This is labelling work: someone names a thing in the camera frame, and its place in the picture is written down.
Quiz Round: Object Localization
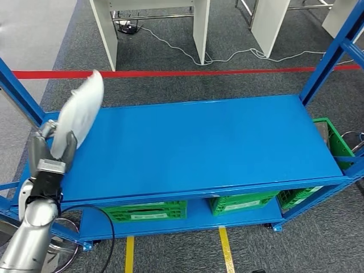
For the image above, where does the white cable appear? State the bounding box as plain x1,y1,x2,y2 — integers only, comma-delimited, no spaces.
139,25,356,67

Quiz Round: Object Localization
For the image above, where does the white desk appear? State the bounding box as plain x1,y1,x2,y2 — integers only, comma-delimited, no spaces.
235,0,360,59
89,0,211,72

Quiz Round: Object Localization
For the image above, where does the red floor tape line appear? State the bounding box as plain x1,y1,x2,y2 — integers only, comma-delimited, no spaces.
12,64,362,80

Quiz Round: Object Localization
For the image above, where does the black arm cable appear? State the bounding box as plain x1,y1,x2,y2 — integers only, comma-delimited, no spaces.
58,205,116,273

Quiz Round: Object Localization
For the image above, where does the blue metal shelf rack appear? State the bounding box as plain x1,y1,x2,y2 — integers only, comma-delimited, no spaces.
0,0,364,253

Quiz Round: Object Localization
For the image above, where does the black power strip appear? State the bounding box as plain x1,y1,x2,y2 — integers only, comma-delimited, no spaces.
115,20,140,35

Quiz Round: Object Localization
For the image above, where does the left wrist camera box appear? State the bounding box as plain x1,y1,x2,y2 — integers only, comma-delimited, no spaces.
29,159,66,200

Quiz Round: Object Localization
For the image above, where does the grey flat sheet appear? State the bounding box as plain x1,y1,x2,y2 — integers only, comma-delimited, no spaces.
313,121,332,151

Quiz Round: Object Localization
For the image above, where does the chrome round stool base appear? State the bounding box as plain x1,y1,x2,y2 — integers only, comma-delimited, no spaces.
47,217,81,265

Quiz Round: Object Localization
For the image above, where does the white curved plastic part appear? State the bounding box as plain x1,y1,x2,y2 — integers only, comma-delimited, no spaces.
51,69,105,160

